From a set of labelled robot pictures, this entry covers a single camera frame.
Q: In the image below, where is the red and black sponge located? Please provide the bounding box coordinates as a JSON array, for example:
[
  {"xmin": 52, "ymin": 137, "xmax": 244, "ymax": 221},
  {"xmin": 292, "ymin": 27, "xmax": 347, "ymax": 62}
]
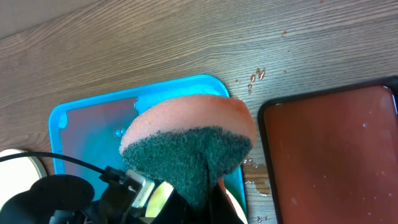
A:
[{"xmin": 119, "ymin": 95, "xmax": 257, "ymax": 209}]

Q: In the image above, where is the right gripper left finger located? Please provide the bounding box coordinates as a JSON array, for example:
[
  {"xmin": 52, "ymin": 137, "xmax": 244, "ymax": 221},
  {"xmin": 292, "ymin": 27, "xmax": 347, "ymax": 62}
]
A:
[{"xmin": 155, "ymin": 190, "xmax": 198, "ymax": 224}]

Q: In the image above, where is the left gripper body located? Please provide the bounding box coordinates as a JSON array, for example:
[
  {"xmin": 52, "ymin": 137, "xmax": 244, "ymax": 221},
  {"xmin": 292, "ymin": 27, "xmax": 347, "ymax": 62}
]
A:
[{"xmin": 90, "ymin": 167, "xmax": 155, "ymax": 224}]

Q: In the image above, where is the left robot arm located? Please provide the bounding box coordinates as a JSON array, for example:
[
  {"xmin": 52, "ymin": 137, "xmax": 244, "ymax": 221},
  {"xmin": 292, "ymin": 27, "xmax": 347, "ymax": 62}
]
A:
[{"xmin": 1, "ymin": 167, "xmax": 144, "ymax": 224}]

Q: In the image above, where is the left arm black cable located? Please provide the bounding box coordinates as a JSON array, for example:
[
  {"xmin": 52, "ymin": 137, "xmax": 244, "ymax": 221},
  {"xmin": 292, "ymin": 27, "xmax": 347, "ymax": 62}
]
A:
[{"xmin": 0, "ymin": 151, "xmax": 106, "ymax": 175}]

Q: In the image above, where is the green plate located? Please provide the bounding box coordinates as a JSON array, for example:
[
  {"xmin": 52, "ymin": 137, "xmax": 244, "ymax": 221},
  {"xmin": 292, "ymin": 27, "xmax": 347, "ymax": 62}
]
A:
[
  {"xmin": 0, "ymin": 157, "xmax": 47, "ymax": 207},
  {"xmin": 145, "ymin": 180, "xmax": 248, "ymax": 224}
]

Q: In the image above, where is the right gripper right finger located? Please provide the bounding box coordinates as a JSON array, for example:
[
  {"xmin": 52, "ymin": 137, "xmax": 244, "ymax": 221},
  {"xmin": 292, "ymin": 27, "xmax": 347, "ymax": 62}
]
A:
[{"xmin": 208, "ymin": 184, "xmax": 243, "ymax": 224}]

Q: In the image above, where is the black tray with red liquid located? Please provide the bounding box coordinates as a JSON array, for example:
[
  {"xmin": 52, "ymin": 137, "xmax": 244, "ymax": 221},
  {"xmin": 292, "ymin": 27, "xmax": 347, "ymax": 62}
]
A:
[{"xmin": 257, "ymin": 77, "xmax": 397, "ymax": 223}]

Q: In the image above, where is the teal plastic tray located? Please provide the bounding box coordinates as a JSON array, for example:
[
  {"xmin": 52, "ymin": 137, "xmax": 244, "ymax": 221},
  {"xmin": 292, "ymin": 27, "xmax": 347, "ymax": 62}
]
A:
[{"xmin": 48, "ymin": 73, "xmax": 249, "ymax": 218}]

